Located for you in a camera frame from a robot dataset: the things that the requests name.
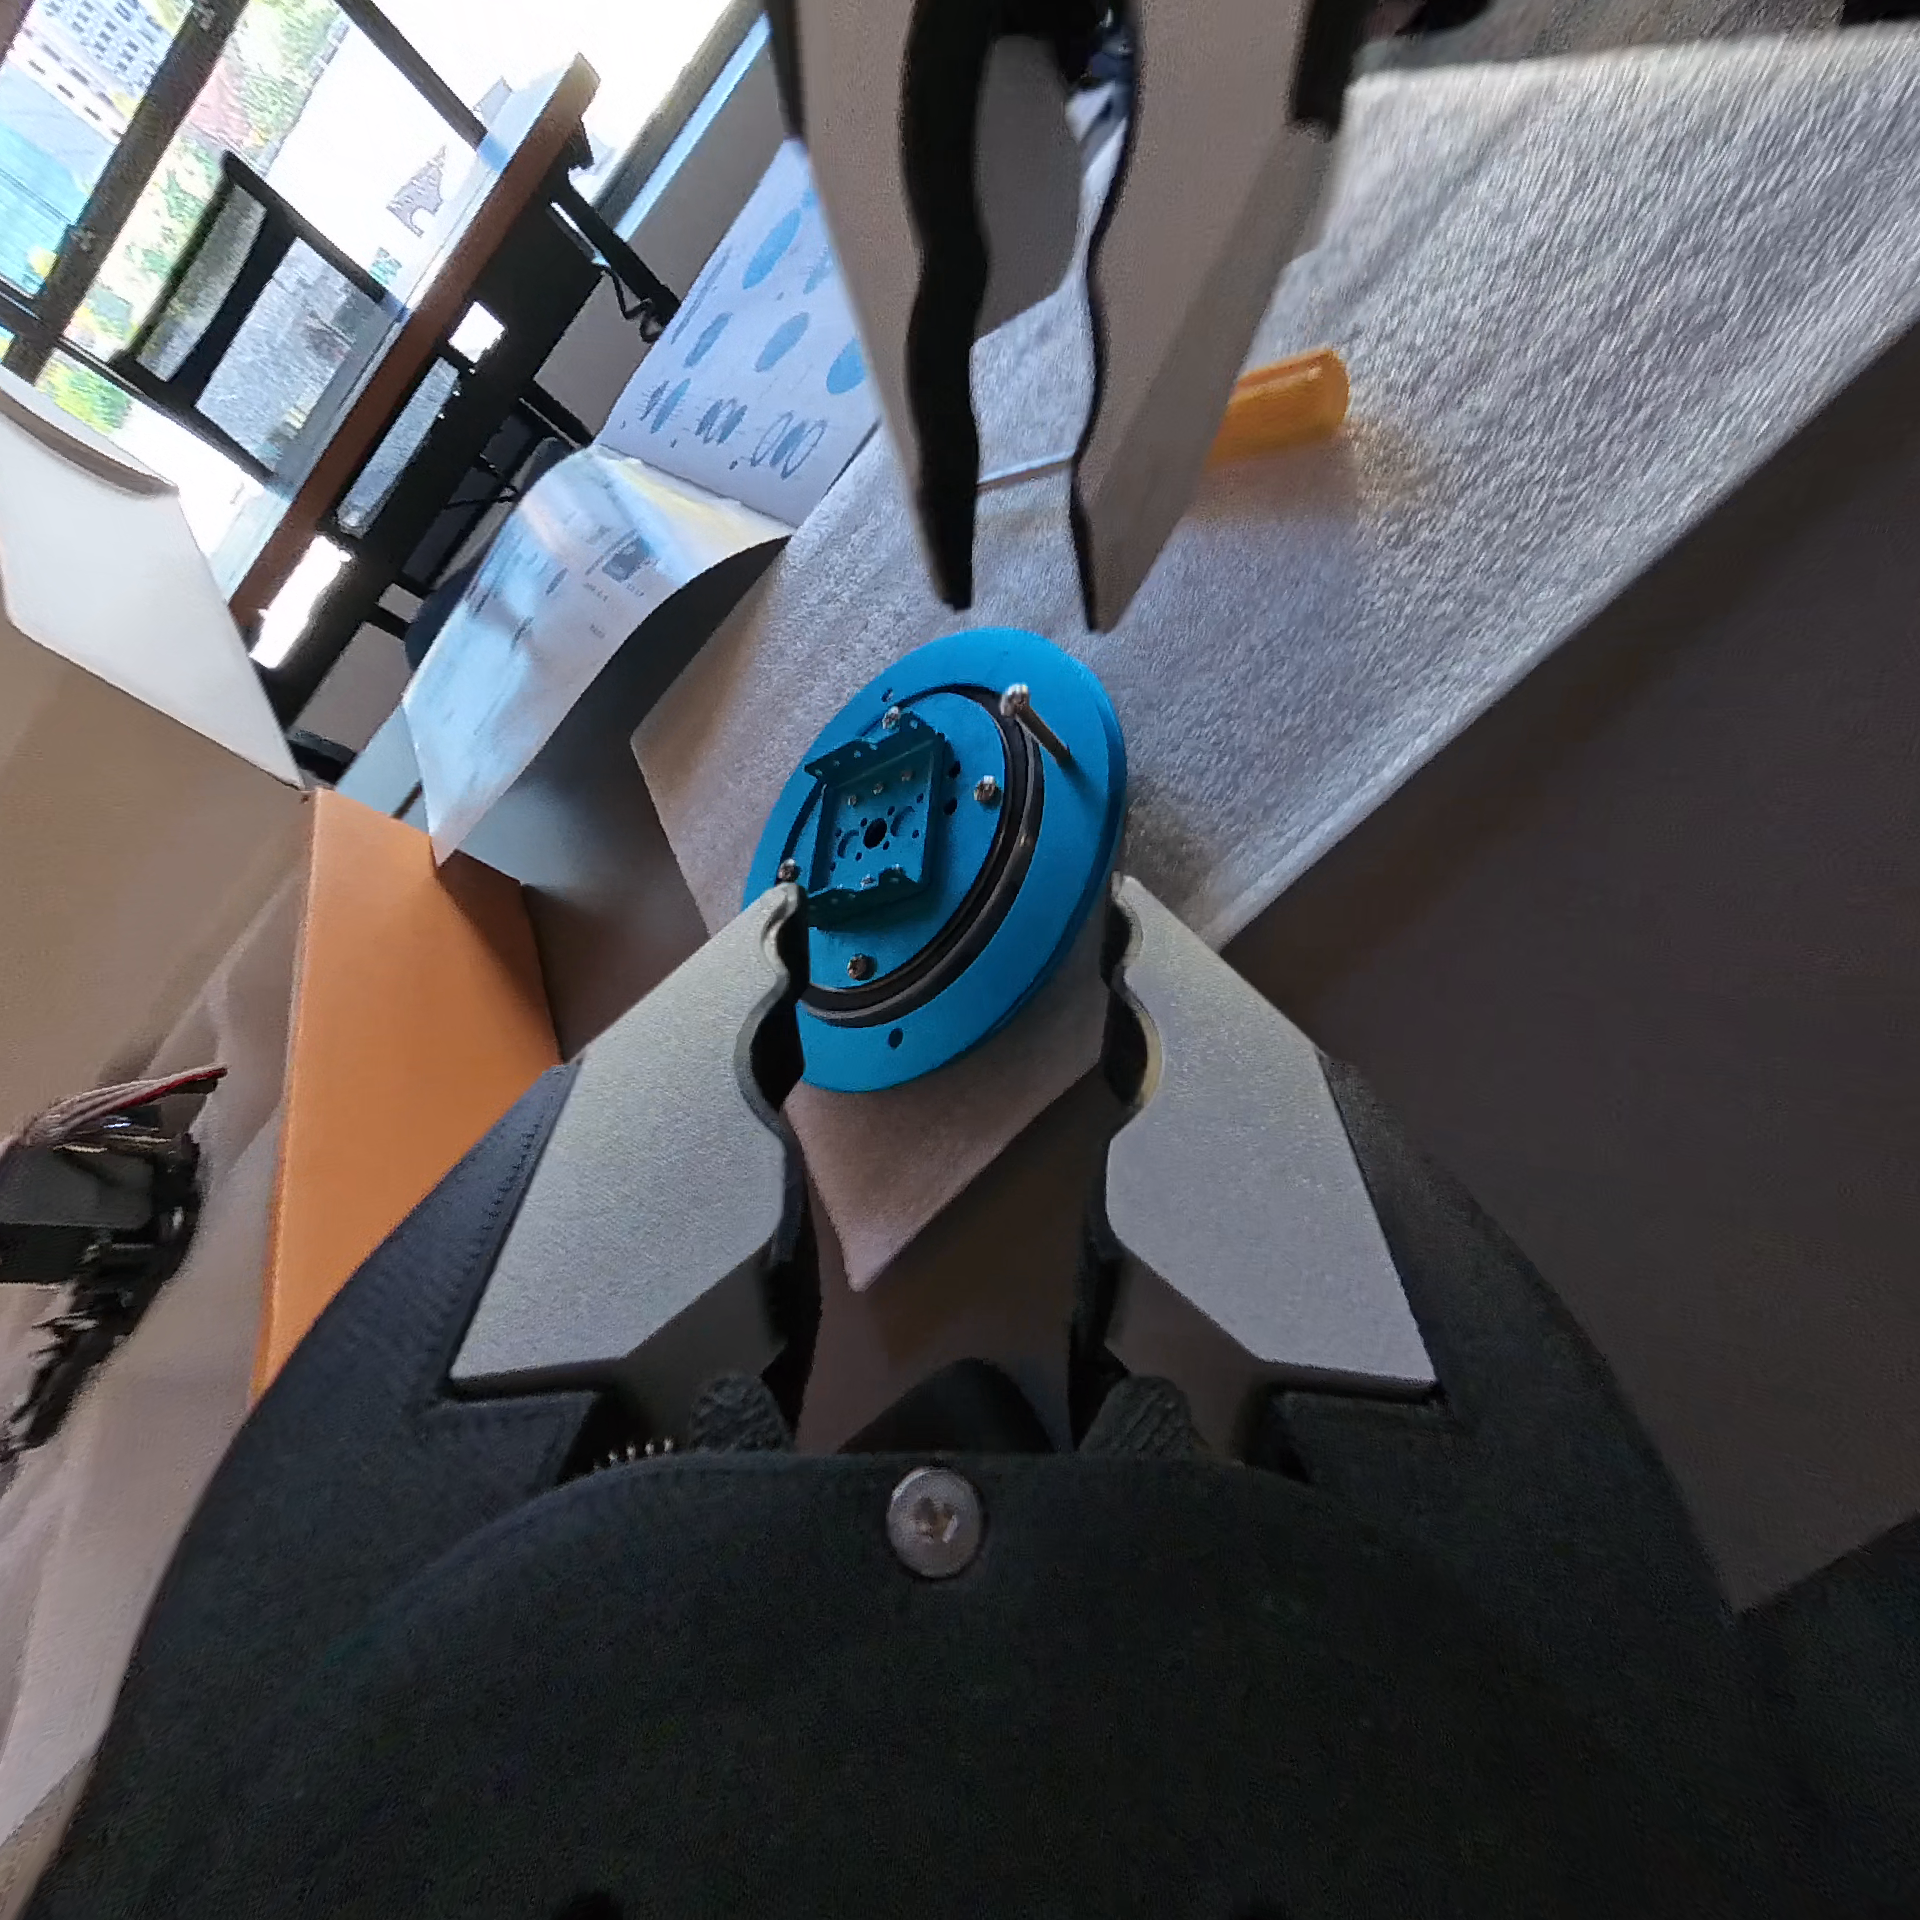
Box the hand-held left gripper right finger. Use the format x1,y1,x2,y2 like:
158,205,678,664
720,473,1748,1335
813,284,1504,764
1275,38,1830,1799
1107,877,1442,1404

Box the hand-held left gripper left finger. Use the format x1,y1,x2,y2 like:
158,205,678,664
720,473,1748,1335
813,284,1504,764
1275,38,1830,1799
450,882,823,1404

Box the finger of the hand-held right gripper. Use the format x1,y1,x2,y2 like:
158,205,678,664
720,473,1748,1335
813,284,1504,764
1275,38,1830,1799
761,0,980,616
1067,0,1335,630

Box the yellow-handled screwdriver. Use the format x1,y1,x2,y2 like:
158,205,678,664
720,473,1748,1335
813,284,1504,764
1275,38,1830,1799
976,350,1354,488

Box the blue round metal base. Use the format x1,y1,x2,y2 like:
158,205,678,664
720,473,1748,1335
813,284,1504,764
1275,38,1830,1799
745,630,1130,1092

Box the grey desk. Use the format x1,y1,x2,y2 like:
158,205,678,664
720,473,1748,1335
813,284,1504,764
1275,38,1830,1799
336,343,1920,1619

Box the wooden-edged standing desk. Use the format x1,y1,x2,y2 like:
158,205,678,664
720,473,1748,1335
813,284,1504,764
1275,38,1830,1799
224,57,687,630

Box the orange kit box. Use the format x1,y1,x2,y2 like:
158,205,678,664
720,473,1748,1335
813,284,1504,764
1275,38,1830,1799
0,365,563,1920

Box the white foam sheet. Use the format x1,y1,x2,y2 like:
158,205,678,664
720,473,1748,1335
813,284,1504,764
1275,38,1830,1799
631,31,1920,1294

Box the open instruction booklet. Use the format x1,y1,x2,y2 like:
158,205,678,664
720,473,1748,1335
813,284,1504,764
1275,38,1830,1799
399,143,878,865

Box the black servo motor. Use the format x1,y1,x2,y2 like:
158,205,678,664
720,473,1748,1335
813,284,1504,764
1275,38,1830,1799
0,1114,204,1470

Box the black mesh chair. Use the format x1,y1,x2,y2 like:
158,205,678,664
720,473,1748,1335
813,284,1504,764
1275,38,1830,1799
114,147,399,486

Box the large window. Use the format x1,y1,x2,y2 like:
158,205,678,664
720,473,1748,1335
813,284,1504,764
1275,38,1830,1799
0,0,752,602

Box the person's dark trousers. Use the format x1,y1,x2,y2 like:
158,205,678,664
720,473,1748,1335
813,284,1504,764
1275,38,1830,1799
1726,1550,1920,1920

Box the short coiled cable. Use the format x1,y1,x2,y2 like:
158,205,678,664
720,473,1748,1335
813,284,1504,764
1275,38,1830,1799
599,247,678,343

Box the red white servo cable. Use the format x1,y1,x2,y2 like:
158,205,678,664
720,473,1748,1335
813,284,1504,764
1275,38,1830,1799
0,1066,231,1159

